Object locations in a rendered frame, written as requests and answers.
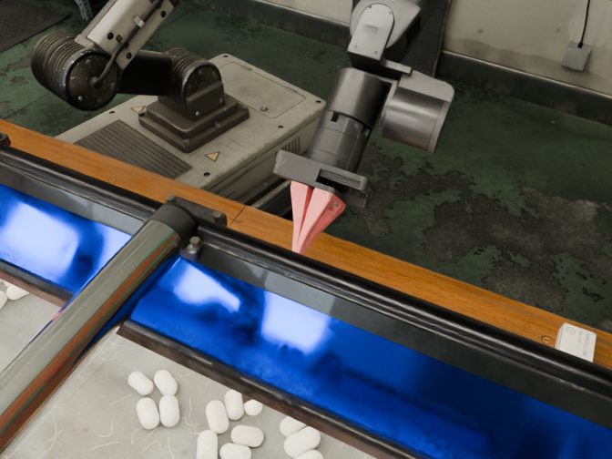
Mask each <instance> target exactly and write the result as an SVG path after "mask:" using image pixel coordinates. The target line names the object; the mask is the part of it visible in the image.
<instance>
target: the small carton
mask: <svg viewBox="0 0 612 459"><path fill-rule="evenodd" d="M596 336H597V335H596V334H595V333H593V332H591V331H587V330H584V329H581V328H578V327H576V326H574V325H571V324H568V323H565V322H564V323H563V325H562V327H561V328H560V330H559V332H558V335H557V339H556V349H558V350H560V351H563V352H567V353H570V354H572V355H575V356H577V357H580V358H582V359H585V360H588V361H590V362H593V357H594V349H595V343H596Z"/></svg>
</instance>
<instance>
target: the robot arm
mask: <svg viewBox="0 0 612 459"><path fill-rule="evenodd" d="M441 2H442V0H361V1H360V2H359V4H358V5H357V6H356V7H355V8H354V10H353V11H352V14H351V17H350V23H349V28H350V32H351V36H352V40H351V43H350V45H349V47H348V50H347V52H348V54H349V57H350V59H351V62H352V66H351V67H348V66H347V67H346V68H341V69H339V71H338V73H337V76H336V78H335V80H334V83H333V85H332V88H331V92H330V94H329V97H328V99H327V102H326V105H325V107H324V110H323V111H322V114H321V118H320V121H319V124H318V126H317V128H316V131H315V133H314V136H313V138H312V141H311V144H310V147H309V150H308V152H307V155H306V158H305V157H302V156H299V155H295V154H292V153H290V152H287V151H284V150H281V149H279V151H278V154H277V157H276V158H275V162H276V165H275V168H274V170H273V173H274V174H275V175H277V176H279V177H282V178H285V179H288V180H291V181H292V183H291V202H292V212H293V222H294V230H293V242H292V251H294V252H297V253H300V254H301V255H303V254H304V253H305V251H306V250H307V249H308V248H309V247H310V245H311V244H312V242H313V241H314V240H315V238H316V237H317V236H318V235H319V234H320V233H321V232H322V231H323V230H324V229H325V228H326V227H327V226H328V225H329V224H330V223H331V222H332V221H333V220H334V219H335V218H336V217H338V216H339V215H340V214H341V213H342V212H343V211H344V209H345V206H346V205H345V204H348V205H350V206H353V207H355V208H358V209H363V210H367V209H368V206H369V203H370V201H373V199H374V196H375V194H376V191H377V189H376V187H375V186H374V185H373V184H372V183H371V181H370V180H369V179H368V178H366V177H363V176H360V175H357V174H356V172H357V169H358V167H359V165H360V162H361V160H362V156H363V153H364V150H365V149H366V146H367V143H368V141H369V138H370V135H371V133H372V132H371V131H372V129H373V127H374V124H375V121H376V119H377V117H378V114H379V112H380V109H381V106H382V104H383V101H384V98H385V95H386V94H389V95H388V97H387V99H386V102H385V104H384V107H383V110H382V115H381V119H380V125H379V126H380V128H382V138H387V139H390V140H393V141H396V142H399V143H402V144H404V145H407V146H410V147H413V148H418V149H421V150H424V151H427V152H430V153H434V152H435V151H436V147H437V145H438V143H439V141H440V140H441V135H442V133H443V130H444V126H445V123H446V120H448V115H449V112H450V109H451V107H452V104H453V100H454V88H453V87H452V86H451V85H450V84H448V83H446V82H445V81H441V80H438V79H436V78H433V77H431V76H427V75H425V74H422V73H420V72H418V71H414V70H413V68H412V67H410V66H405V65H402V64H400V63H401V62H402V61H403V59H404V58H405V56H406V55H407V54H408V52H409V51H410V50H411V48H412V47H413V45H414V44H415V43H416V41H417V40H418V39H419V37H420V36H421V30H422V29H423V27H424V26H425V24H426V23H427V22H428V20H429V19H430V18H431V16H432V15H433V14H434V12H435V11H436V9H437V7H438V6H439V4H441ZM344 203H345V204H344Z"/></svg>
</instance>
